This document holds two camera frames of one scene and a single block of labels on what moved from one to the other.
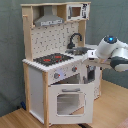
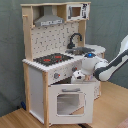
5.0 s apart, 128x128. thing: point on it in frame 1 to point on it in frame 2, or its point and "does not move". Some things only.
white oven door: (71, 103) does not move
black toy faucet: (71, 45) does not move
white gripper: (91, 55) to (78, 74)
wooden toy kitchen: (60, 88) does not move
